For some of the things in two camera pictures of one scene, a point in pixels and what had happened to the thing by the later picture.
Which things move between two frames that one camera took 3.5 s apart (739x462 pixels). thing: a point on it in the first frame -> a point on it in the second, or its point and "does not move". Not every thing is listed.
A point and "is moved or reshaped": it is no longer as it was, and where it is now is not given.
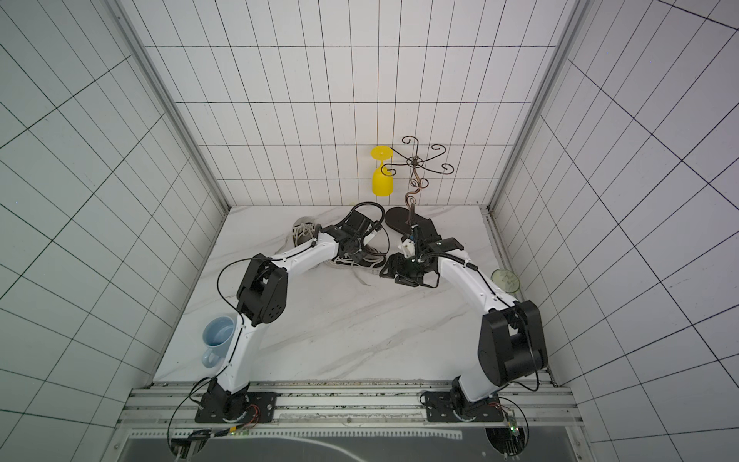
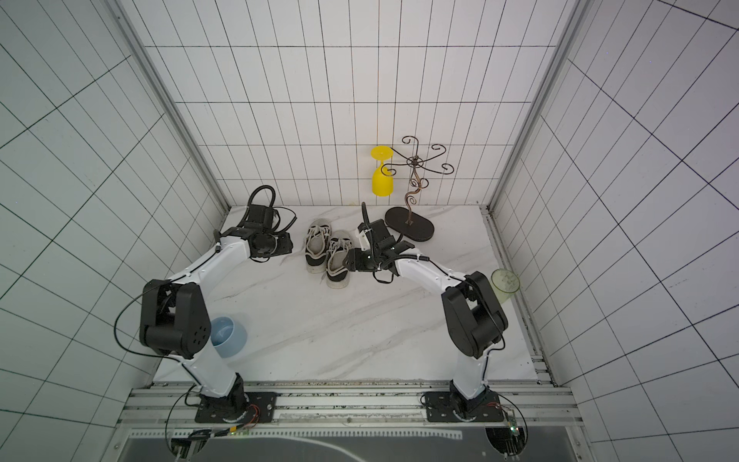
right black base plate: (438, 409) does not move
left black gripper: (355, 257) -> (285, 248)
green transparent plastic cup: (506, 280) does not move
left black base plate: (262, 408) does not move
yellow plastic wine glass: (382, 179) does not move
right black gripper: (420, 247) -> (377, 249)
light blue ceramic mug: (217, 334) does not move
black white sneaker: (367, 257) is moved or reshaped
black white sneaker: (303, 230) is moved or reshaped
